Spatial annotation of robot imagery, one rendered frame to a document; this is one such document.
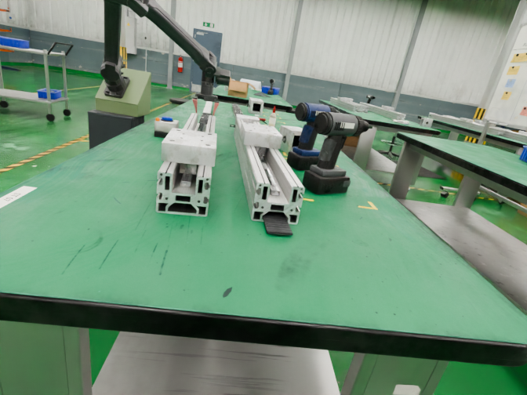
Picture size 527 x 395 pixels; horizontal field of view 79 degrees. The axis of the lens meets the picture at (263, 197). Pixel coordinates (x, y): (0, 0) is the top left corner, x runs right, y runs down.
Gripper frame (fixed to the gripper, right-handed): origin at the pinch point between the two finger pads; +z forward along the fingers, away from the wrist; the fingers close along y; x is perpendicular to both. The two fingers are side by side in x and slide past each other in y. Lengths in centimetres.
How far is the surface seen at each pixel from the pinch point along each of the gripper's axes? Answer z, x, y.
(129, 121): 7.9, -1.5, -34.0
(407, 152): 20, 83, 169
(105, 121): 9.5, -0.3, -44.5
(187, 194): 2, -99, -1
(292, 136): -1, -36, 35
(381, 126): 12, 174, 191
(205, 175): -3, -98, 2
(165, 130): 2.9, -35.1, -13.7
